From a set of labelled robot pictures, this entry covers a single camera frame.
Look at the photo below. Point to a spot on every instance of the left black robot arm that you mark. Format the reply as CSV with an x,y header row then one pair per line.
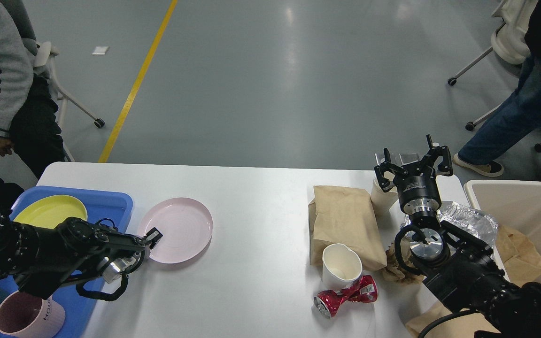
x,y
95,258

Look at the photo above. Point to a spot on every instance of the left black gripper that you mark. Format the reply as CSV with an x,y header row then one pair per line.
x,y
125,253

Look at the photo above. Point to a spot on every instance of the crumpled aluminium foil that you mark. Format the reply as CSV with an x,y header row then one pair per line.
x,y
473,221

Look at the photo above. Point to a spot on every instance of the white chair left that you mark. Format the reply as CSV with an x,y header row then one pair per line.
x,y
45,66

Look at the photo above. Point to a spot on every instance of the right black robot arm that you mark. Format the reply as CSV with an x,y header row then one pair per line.
x,y
458,266

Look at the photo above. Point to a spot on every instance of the white paper cup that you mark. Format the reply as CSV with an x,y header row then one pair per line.
x,y
341,266
382,201

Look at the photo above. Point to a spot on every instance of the white paper cup front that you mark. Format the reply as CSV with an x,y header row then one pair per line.
x,y
341,266

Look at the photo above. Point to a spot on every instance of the pink plate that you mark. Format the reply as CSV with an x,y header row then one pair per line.
x,y
186,226

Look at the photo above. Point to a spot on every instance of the pink mug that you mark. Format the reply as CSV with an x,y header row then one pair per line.
x,y
25,316

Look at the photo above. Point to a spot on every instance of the crushed red soda can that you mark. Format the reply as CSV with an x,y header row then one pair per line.
x,y
363,290

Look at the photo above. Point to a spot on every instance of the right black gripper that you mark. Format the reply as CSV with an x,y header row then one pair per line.
x,y
420,192

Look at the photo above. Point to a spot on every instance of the white paper cup back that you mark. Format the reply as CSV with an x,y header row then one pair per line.
x,y
382,201

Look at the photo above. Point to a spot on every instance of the brown paper bag in bin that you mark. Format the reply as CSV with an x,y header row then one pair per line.
x,y
520,258

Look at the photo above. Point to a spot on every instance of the standing person blue jeans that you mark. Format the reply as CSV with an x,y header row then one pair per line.
x,y
515,118

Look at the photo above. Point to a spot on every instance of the seated person grey sweater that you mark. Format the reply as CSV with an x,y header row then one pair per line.
x,y
27,111

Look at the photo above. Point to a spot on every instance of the white chair right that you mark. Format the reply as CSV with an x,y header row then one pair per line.
x,y
507,41

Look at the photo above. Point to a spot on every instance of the white plastic bin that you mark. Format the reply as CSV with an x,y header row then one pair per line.
x,y
516,204

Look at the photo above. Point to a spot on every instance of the metal floor plates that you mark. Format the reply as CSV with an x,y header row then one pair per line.
x,y
398,159

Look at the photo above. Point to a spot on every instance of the crumpled brown paper ball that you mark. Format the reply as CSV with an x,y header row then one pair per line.
x,y
393,272

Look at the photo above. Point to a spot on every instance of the blue plastic tray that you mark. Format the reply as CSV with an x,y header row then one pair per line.
x,y
99,205

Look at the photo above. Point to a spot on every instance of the white chair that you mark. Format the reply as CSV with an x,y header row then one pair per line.
x,y
507,41
45,66

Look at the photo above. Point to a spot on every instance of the large brown paper bag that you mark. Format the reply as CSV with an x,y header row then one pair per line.
x,y
345,215

